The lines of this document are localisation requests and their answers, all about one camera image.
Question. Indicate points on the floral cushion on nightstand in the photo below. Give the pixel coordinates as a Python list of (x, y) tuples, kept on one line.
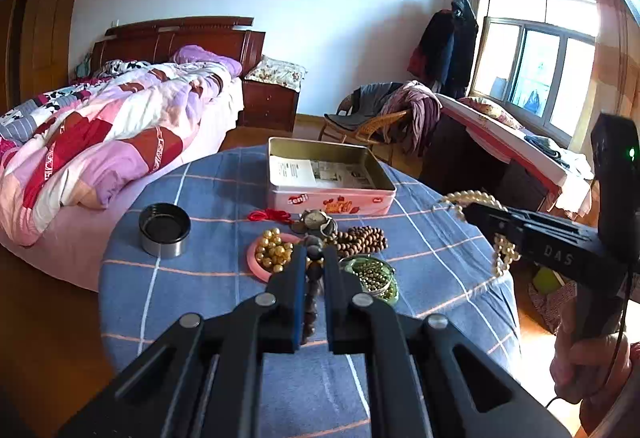
[(277, 72)]

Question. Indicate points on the silver wrist watch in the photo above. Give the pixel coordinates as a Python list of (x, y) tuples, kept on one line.
[(316, 222)]

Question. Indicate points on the person's right hand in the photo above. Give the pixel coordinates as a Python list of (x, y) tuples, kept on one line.
[(593, 370)]

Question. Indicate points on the beige curtain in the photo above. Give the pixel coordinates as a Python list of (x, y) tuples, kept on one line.
[(616, 62)]

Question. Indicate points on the pink cookie tin box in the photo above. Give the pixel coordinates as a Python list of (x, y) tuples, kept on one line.
[(334, 202)]

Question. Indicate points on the black round metal lid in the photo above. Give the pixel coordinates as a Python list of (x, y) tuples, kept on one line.
[(164, 230)]

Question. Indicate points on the pink patchwork quilt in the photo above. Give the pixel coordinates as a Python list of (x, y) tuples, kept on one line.
[(133, 126)]

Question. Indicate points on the blue plaid tablecloth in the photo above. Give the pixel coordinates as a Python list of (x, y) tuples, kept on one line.
[(442, 265)]

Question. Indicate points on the dark wood nightstand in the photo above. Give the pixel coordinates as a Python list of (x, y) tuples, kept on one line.
[(268, 106)]

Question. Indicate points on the wicker chair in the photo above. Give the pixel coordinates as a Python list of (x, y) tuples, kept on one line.
[(359, 117)]

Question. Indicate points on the red string knot charm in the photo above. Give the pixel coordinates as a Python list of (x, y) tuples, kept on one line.
[(268, 214)]

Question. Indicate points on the pink clothes on chair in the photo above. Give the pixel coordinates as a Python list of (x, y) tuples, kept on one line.
[(414, 130)]

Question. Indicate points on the floral pillow on desk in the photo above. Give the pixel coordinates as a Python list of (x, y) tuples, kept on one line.
[(492, 110)]

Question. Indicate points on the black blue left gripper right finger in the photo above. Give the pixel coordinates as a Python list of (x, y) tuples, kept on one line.
[(424, 377)]

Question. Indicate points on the window with white frame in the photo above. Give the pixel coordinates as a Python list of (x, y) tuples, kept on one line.
[(535, 60)]

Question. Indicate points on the brown wooden wardrobe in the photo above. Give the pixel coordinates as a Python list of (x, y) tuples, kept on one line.
[(35, 43)]

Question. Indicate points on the purple pillow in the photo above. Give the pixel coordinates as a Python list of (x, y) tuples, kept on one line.
[(195, 53)]

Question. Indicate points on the pink jade bangle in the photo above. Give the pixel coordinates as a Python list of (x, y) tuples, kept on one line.
[(259, 272)]

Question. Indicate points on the dark coats on rack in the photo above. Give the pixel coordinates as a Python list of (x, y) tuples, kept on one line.
[(445, 53)]

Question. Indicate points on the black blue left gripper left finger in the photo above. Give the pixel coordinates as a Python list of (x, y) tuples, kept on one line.
[(202, 377)]

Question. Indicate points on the green bangle with beads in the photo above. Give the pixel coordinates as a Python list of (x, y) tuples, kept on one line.
[(376, 277)]

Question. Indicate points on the desk with pink cloth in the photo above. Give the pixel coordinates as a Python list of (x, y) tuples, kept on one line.
[(470, 150)]

